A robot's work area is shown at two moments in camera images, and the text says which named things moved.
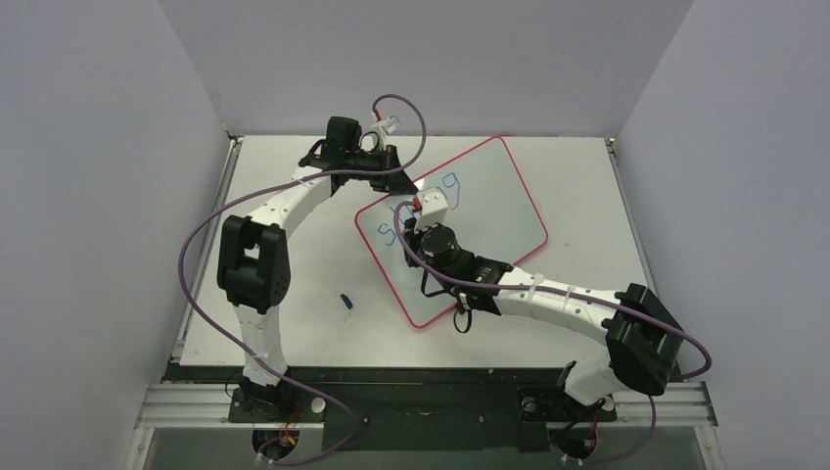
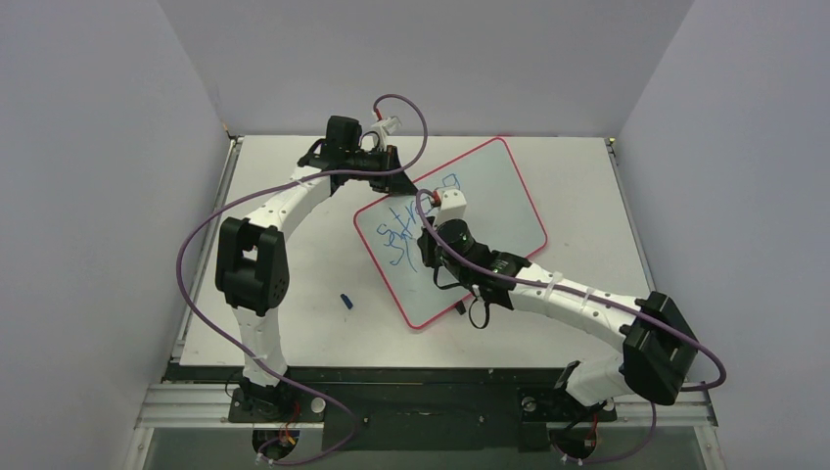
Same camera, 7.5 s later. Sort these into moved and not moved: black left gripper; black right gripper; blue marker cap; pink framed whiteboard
Moved: black right gripper
Not moved: black left gripper; pink framed whiteboard; blue marker cap
